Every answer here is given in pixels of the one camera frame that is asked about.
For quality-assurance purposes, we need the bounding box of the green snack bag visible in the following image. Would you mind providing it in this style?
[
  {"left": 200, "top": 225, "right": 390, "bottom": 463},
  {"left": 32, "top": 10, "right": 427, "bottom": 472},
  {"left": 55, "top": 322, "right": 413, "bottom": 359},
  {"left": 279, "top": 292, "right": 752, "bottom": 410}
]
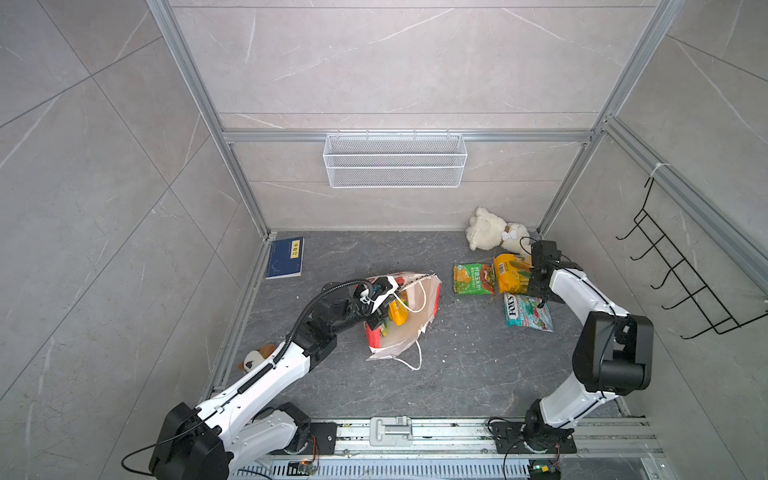
[{"left": 453, "top": 263, "right": 495, "bottom": 295}]

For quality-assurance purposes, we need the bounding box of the white plush teddy bear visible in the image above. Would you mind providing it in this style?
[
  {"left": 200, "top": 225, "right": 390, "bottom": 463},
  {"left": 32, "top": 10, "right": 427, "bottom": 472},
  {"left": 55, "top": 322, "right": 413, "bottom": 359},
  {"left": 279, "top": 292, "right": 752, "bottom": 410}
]
[{"left": 465, "top": 207, "right": 532, "bottom": 256}]

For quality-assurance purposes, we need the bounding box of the blue book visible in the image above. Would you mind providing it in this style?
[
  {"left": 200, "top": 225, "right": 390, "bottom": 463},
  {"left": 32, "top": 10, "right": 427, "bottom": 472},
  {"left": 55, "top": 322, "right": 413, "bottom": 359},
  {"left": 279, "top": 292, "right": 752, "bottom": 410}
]
[{"left": 265, "top": 237, "right": 304, "bottom": 279}]

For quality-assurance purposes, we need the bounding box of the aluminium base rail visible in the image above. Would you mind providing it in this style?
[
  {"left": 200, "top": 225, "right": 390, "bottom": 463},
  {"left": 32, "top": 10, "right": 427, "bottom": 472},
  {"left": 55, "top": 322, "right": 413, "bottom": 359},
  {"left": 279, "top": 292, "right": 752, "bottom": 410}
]
[{"left": 226, "top": 416, "right": 675, "bottom": 479}]

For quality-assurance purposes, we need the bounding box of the small yellow snack packet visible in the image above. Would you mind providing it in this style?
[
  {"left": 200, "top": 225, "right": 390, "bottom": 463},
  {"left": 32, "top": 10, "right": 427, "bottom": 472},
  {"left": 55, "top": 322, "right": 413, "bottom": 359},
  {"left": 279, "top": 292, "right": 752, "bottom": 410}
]
[{"left": 388, "top": 298, "right": 410, "bottom": 326}]

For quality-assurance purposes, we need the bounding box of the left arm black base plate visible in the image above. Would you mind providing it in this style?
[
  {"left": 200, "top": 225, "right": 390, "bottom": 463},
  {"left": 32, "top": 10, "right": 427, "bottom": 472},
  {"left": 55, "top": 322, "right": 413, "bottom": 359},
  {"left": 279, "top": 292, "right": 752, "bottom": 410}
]
[{"left": 283, "top": 422, "right": 338, "bottom": 456}]

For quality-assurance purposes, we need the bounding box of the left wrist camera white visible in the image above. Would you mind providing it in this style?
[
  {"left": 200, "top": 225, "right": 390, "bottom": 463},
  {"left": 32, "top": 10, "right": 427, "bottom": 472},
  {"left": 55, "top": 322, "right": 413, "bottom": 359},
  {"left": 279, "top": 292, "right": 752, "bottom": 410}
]
[{"left": 355, "top": 275, "right": 400, "bottom": 315}]

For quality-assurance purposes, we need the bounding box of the white wire mesh basket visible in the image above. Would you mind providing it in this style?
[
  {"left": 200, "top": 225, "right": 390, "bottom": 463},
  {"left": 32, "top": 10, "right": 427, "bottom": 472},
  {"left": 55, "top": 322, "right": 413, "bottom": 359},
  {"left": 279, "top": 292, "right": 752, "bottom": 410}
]
[{"left": 323, "top": 133, "right": 468, "bottom": 189}]

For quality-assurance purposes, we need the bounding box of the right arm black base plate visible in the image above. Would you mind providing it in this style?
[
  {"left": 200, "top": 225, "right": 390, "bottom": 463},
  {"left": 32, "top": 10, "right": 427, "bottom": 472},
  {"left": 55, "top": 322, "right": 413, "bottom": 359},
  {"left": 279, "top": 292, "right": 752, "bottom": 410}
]
[{"left": 486, "top": 417, "right": 577, "bottom": 455}]

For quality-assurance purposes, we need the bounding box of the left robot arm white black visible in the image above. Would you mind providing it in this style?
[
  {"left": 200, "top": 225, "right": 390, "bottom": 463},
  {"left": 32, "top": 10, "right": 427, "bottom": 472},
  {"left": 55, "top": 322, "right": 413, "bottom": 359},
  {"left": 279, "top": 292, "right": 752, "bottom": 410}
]
[{"left": 148, "top": 275, "right": 399, "bottom": 479}]

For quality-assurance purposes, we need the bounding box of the Fox's mint candy bag teal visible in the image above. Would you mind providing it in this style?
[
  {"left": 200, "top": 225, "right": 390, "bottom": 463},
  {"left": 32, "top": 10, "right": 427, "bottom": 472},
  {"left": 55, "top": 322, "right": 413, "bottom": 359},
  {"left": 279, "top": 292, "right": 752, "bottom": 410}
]
[{"left": 504, "top": 293, "right": 553, "bottom": 332}]

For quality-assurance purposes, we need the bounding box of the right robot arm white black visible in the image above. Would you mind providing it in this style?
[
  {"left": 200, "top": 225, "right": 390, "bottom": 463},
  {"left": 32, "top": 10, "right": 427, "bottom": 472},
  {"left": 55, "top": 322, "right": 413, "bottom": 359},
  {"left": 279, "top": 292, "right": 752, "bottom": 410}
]
[{"left": 521, "top": 240, "right": 654, "bottom": 453}]

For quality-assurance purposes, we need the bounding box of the brown white plush dog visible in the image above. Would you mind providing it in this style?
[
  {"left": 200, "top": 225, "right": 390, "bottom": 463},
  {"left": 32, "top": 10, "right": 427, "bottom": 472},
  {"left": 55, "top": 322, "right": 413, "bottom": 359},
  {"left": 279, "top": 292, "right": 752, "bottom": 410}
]
[{"left": 238, "top": 343, "right": 277, "bottom": 373}]

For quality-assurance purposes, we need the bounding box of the yellow snack bag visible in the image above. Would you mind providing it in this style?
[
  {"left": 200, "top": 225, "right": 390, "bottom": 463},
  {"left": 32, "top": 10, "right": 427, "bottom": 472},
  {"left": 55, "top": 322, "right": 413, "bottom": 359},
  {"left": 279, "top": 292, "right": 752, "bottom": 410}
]
[{"left": 493, "top": 253, "right": 532, "bottom": 294}]

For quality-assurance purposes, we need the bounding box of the red white paper gift bag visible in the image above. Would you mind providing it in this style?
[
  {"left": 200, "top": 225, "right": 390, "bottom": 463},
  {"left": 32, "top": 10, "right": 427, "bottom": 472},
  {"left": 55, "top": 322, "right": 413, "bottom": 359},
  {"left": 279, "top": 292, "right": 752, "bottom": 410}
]
[{"left": 365, "top": 272, "right": 442, "bottom": 371}]

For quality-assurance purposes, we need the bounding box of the black wire hook rack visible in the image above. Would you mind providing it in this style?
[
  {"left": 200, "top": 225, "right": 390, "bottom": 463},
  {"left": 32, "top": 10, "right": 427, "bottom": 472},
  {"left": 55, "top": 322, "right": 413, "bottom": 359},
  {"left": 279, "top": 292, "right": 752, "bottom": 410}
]
[{"left": 615, "top": 178, "right": 767, "bottom": 341}]

